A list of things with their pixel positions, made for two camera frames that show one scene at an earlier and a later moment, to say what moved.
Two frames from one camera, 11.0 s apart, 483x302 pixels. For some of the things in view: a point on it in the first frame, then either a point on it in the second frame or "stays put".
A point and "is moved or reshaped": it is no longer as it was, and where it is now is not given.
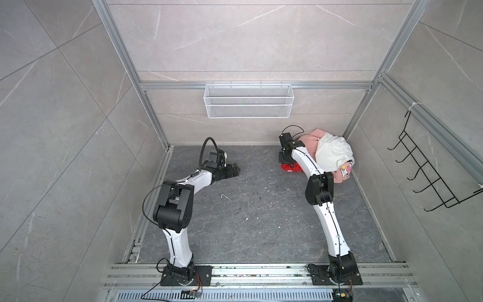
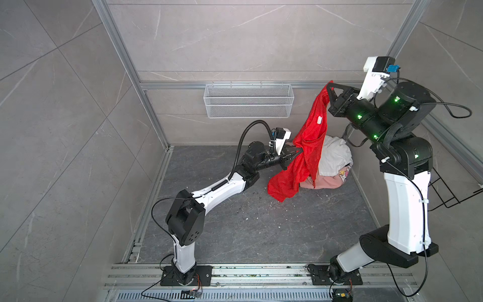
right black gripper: x=282 y=160 to x=341 y=105
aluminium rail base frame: x=141 y=282 stays put
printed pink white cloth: x=346 y=169 stays put
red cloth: x=295 y=167 is moved or reshaped
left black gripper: x=231 y=173 to x=287 y=155
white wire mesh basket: x=248 y=100 stays put
